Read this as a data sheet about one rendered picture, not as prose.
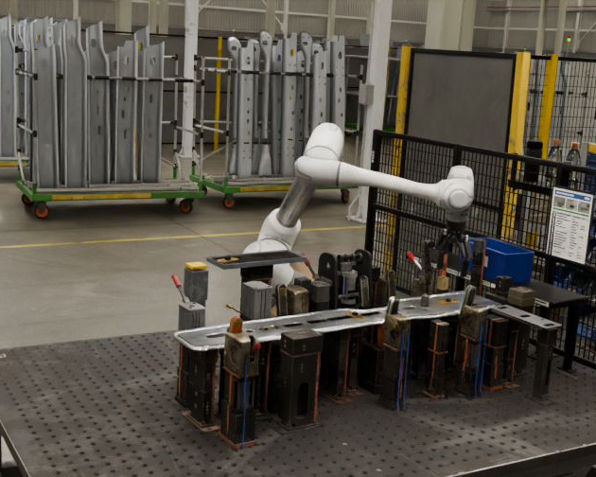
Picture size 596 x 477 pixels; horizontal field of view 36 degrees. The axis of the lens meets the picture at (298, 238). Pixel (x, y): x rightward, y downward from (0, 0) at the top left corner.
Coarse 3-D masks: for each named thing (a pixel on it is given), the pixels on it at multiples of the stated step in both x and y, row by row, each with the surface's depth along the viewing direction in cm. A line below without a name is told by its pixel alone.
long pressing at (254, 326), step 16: (400, 304) 354; (416, 304) 356; (432, 304) 357; (448, 304) 358; (480, 304) 361; (496, 304) 362; (256, 320) 322; (272, 320) 324; (288, 320) 325; (304, 320) 327; (336, 320) 329; (352, 320) 330; (368, 320) 331; (176, 336) 302; (192, 336) 302; (224, 336) 304; (256, 336) 306; (272, 336) 307
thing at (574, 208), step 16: (560, 192) 379; (576, 192) 372; (592, 192) 366; (560, 208) 380; (576, 208) 373; (592, 208) 366; (560, 224) 380; (576, 224) 373; (560, 240) 381; (576, 240) 374; (560, 256) 382; (576, 256) 375
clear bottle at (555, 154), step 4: (556, 140) 390; (560, 140) 391; (556, 144) 391; (552, 148) 391; (556, 148) 391; (552, 152) 391; (556, 152) 390; (560, 152) 391; (548, 156) 392; (552, 156) 390; (556, 156) 390; (560, 156) 390; (552, 160) 391; (556, 160) 390; (560, 160) 391; (556, 168) 391; (548, 172) 393; (552, 172) 392; (548, 176) 393; (548, 180) 393; (552, 180) 392; (548, 184) 393; (552, 184) 392
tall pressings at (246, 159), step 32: (256, 64) 1132; (288, 64) 1124; (320, 64) 1123; (256, 96) 1137; (288, 96) 1129; (320, 96) 1126; (256, 128) 1143; (288, 128) 1135; (256, 160) 1145; (288, 160) 1142
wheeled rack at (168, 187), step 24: (24, 72) 963; (24, 120) 1012; (24, 192) 981; (48, 192) 956; (72, 192) 965; (96, 192) 976; (120, 192) 985; (144, 192) 993; (168, 192) 1005; (192, 192) 1018
